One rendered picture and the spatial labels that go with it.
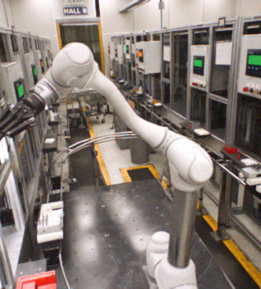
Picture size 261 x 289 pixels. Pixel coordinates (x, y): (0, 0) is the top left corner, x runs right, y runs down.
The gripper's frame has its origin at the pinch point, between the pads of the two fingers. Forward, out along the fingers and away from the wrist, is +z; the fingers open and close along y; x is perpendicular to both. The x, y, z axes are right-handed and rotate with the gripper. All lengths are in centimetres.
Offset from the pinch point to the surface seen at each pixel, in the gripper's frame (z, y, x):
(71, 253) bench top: 6, 25, 106
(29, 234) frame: 12, -6, 114
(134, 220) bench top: -38, 44, 122
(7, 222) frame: 16, -14, 92
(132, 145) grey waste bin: -184, -39, 308
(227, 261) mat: -73, 127, 180
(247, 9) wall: -895, -72, 463
